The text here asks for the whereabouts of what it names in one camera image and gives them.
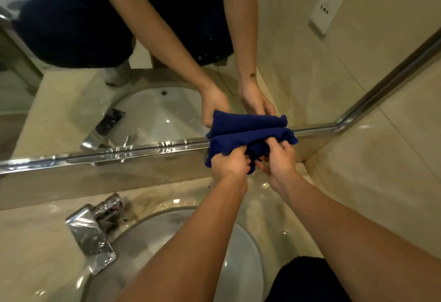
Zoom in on person's left hand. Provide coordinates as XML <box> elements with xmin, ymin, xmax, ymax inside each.
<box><xmin>210</xmin><ymin>146</ymin><xmax>252</xmax><ymax>189</ymax></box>

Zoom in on person's right hand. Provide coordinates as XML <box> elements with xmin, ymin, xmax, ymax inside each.
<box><xmin>254</xmin><ymin>137</ymin><xmax>300</xmax><ymax>195</ymax></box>

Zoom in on blue microfibre cloth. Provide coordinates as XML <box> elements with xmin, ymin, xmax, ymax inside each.
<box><xmin>205</xmin><ymin>127</ymin><xmax>299</xmax><ymax>175</ymax></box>

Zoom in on silver framed wall mirror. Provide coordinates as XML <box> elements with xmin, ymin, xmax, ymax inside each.
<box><xmin>0</xmin><ymin>0</ymin><xmax>441</xmax><ymax>176</ymax></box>

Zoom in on person's right forearm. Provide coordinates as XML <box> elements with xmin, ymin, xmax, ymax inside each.
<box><xmin>279</xmin><ymin>174</ymin><xmax>441</xmax><ymax>302</ymax></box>

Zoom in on person's left forearm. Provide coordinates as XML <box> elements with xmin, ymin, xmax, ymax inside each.
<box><xmin>117</xmin><ymin>174</ymin><xmax>249</xmax><ymax>302</ymax></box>

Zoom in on person's dark blue trousers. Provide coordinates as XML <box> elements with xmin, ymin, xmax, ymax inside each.
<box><xmin>265</xmin><ymin>256</ymin><xmax>352</xmax><ymax>302</ymax></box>

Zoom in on white ceramic sink basin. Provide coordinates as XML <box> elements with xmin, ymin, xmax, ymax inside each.
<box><xmin>81</xmin><ymin>207</ymin><xmax>265</xmax><ymax>302</ymax></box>

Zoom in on chrome sink faucet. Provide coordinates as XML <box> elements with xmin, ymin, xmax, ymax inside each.
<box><xmin>65</xmin><ymin>192</ymin><xmax>127</xmax><ymax>276</ymax></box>

